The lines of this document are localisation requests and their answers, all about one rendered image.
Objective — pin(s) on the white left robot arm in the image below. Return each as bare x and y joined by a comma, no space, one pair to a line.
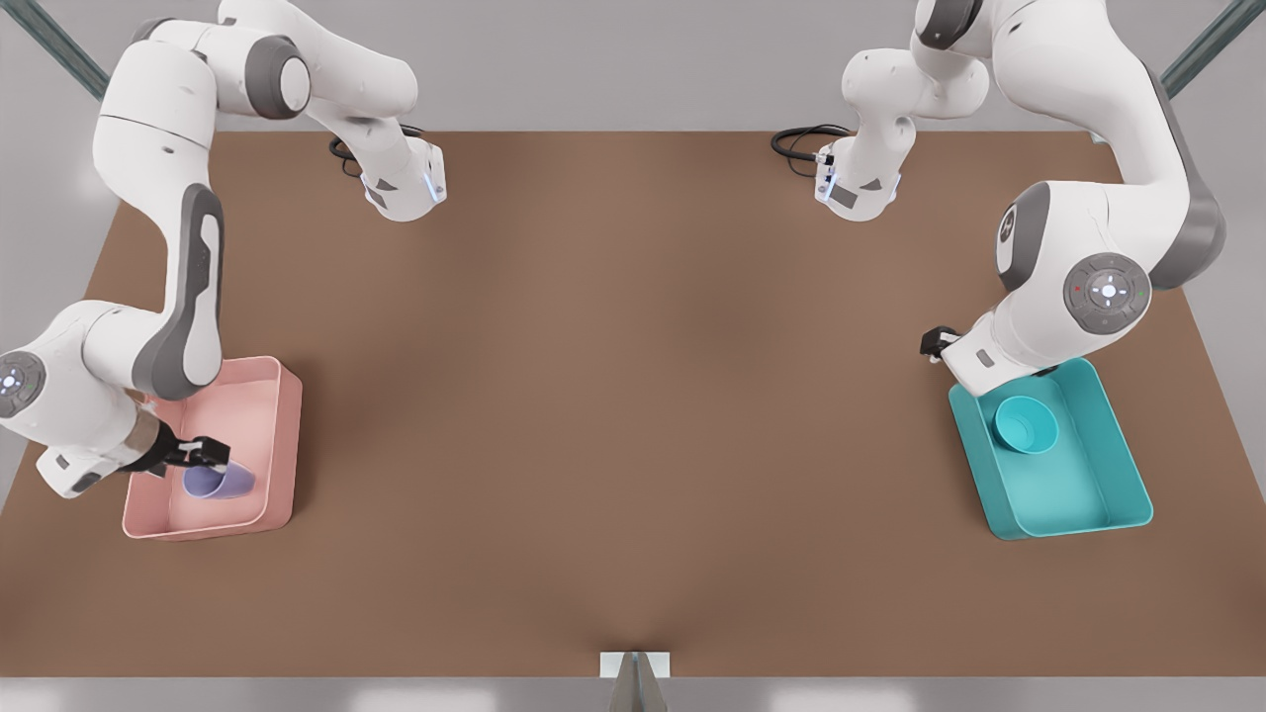
1088,218

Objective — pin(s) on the pale post foot plate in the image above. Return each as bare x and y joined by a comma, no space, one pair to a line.
609,665

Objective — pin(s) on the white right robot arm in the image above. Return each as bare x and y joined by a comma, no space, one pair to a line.
158,129

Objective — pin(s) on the purple cup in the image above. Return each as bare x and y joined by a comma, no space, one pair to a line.
229,482

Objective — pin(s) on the silver frame post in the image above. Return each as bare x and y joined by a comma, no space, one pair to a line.
634,689
61,47
1209,44

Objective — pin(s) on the pink box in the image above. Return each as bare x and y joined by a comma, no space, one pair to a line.
280,435

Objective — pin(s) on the teal bowl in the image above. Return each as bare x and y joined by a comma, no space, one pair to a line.
1027,425

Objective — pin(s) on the teal box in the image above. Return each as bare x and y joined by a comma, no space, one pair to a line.
1078,485

